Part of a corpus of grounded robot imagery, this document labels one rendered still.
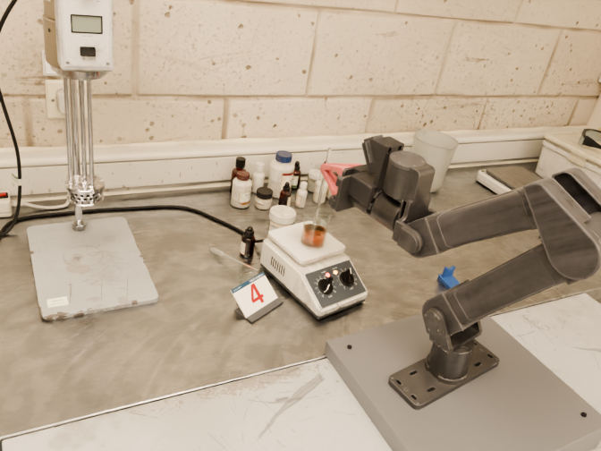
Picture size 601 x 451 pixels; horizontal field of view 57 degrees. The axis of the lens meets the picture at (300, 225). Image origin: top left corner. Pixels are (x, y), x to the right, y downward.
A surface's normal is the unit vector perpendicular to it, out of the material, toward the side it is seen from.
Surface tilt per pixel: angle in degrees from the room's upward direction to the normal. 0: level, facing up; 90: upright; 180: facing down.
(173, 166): 90
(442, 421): 4
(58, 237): 0
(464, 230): 93
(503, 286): 95
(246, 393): 0
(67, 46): 90
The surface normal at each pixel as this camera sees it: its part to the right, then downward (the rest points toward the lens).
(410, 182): -0.79, 0.26
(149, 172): 0.44, 0.51
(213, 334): 0.16, -0.85
